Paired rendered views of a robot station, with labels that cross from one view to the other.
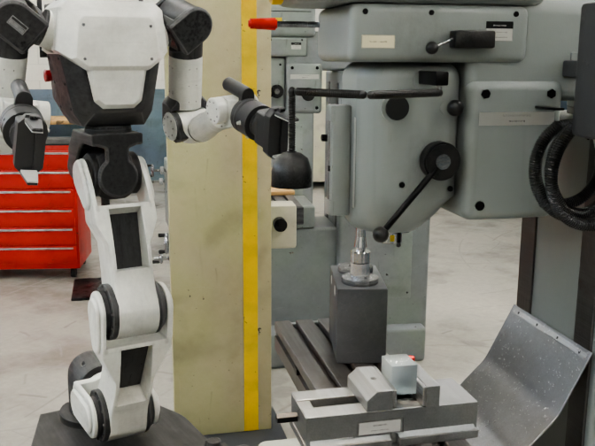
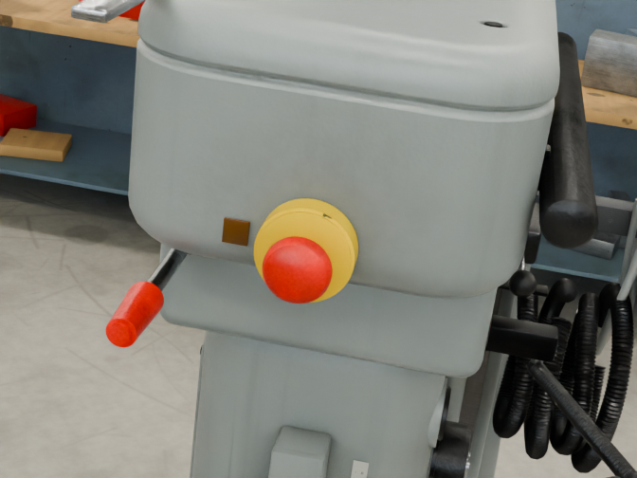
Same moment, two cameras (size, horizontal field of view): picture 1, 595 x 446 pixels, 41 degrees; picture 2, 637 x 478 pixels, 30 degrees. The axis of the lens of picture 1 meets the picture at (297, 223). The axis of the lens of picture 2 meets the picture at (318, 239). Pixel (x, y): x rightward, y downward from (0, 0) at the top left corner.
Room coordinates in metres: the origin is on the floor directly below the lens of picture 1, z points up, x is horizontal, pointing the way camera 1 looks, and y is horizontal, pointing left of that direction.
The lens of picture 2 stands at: (1.27, 0.64, 2.05)
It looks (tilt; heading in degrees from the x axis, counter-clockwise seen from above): 23 degrees down; 290
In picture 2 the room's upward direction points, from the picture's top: 7 degrees clockwise
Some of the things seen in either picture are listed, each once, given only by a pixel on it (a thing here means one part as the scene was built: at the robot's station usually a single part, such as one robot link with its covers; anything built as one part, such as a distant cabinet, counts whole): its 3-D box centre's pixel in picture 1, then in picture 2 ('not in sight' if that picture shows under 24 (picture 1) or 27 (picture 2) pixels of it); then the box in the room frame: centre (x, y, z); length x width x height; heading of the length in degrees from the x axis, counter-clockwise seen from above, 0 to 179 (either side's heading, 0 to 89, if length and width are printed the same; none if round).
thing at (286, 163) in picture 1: (291, 168); not in sight; (1.39, 0.01, 1.45); 0.07 x 0.07 x 0.06
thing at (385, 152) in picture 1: (395, 146); (317, 449); (1.54, -0.19, 1.47); 0.21 x 0.19 x 0.32; 13
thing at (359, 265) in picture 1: (359, 265); not in sight; (1.86, -0.15, 1.14); 0.05 x 0.05 x 0.06
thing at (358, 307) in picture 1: (356, 309); not in sight; (1.91, -0.15, 1.02); 0.22 x 0.12 x 0.20; 2
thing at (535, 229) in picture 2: (458, 42); (514, 247); (1.42, -0.28, 1.66); 0.12 x 0.04 x 0.04; 103
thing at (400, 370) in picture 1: (398, 373); not in sight; (1.47, -0.20, 1.03); 0.06 x 0.05 x 0.06; 14
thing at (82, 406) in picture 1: (115, 403); not in sight; (2.08, 0.51, 0.68); 0.21 x 0.20 x 0.13; 31
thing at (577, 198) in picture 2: not in sight; (556, 116); (1.41, -0.25, 1.79); 0.45 x 0.04 x 0.04; 103
